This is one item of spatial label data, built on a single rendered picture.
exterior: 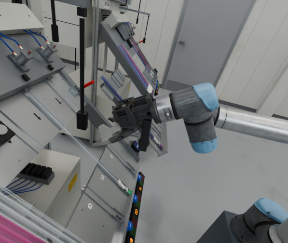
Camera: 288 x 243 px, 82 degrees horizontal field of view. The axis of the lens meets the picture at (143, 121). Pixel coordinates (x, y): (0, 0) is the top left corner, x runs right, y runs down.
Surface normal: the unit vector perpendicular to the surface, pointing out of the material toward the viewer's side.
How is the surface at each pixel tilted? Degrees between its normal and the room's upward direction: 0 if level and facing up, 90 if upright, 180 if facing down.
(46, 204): 0
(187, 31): 90
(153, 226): 0
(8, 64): 44
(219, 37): 90
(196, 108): 86
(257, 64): 90
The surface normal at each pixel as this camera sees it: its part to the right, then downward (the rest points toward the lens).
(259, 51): -0.18, 0.51
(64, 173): 0.20, -0.82
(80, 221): 0.82, -0.42
